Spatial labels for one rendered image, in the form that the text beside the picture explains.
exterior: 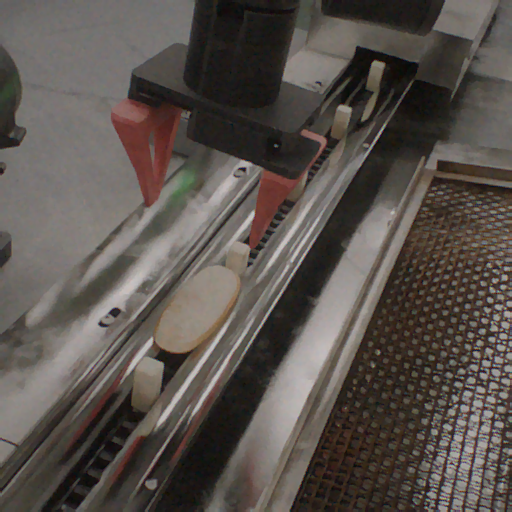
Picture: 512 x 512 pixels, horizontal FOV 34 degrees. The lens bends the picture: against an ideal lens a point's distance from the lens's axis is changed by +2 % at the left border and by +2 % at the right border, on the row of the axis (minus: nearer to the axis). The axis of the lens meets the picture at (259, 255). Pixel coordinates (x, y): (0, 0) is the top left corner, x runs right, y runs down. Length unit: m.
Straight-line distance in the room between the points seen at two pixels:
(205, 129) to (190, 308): 0.13
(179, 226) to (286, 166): 0.16
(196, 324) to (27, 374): 0.11
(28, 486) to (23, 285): 0.20
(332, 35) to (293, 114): 0.49
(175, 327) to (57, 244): 0.16
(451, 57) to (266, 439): 0.54
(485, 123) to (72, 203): 0.51
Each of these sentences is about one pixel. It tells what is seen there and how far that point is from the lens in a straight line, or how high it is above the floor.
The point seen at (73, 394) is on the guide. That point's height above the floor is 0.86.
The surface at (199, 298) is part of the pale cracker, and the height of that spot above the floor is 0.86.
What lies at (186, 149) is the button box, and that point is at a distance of 0.78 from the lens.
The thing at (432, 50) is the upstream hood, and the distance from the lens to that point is 0.94.
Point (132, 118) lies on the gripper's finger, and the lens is 0.50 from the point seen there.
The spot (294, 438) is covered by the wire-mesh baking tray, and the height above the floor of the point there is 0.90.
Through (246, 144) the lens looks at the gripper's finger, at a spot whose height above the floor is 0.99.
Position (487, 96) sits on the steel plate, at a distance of 1.08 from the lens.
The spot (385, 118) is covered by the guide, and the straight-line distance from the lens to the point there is 0.84.
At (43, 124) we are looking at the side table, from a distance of 0.82.
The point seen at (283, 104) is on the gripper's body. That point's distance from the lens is 0.49.
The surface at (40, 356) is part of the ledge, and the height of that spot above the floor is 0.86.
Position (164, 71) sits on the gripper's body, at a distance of 0.49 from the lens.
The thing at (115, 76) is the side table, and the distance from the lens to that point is 0.93.
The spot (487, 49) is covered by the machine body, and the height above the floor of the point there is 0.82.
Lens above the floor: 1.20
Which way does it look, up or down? 35 degrees down
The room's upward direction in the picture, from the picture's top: 11 degrees clockwise
